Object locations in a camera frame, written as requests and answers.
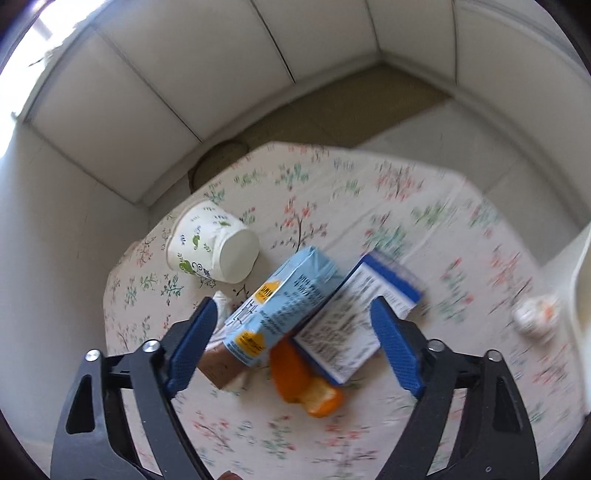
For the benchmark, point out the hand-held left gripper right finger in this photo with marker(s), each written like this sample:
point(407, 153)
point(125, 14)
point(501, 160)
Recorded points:
point(397, 347)

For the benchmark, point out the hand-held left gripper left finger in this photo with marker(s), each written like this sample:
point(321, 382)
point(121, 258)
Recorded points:
point(191, 345)

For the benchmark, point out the light blue drink carton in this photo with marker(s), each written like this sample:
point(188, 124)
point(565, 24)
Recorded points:
point(286, 304)

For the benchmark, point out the white chair edge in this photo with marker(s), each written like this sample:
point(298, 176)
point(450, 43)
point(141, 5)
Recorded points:
point(582, 300)

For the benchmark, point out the dark red snack packet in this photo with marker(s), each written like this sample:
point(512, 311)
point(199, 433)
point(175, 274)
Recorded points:
point(219, 364)

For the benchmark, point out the blue and white flat box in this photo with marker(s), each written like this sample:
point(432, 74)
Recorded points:
point(341, 332)

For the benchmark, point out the white floral paper cup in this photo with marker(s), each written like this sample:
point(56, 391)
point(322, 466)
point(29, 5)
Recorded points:
point(203, 240)

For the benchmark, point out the orange peel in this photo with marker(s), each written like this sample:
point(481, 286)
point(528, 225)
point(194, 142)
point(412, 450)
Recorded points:
point(295, 381)

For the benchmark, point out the crumpled white tissue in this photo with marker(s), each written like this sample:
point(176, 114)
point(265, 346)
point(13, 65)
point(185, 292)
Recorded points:
point(531, 318)

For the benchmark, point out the floral tablecloth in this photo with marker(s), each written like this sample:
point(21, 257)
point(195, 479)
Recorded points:
point(369, 207)

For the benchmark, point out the brown floor mat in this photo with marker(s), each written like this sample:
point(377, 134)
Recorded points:
point(346, 106)

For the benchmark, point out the narrow white cabinet door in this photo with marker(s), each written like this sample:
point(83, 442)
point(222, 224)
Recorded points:
point(415, 32)

